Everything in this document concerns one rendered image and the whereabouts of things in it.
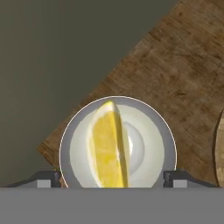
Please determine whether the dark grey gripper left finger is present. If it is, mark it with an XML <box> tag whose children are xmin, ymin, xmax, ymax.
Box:
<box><xmin>5</xmin><ymin>170</ymin><xmax>62</xmax><ymax>189</ymax></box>

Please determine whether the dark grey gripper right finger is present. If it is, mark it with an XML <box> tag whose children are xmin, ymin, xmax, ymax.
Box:
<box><xmin>162</xmin><ymin>169</ymin><xmax>218</xmax><ymax>188</ymax></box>

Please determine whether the round wooden bowl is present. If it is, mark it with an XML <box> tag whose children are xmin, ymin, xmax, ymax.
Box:
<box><xmin>214</xmin><ymin>108</ymin><xmax>224</xmax><ymax>188</ymax></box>

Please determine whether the yellow lemon wedge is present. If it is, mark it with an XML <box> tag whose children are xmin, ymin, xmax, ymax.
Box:
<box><xmin>87</xmin><ymin>100</ymin><xmax>130</xmax><ymax>189</ymax></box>

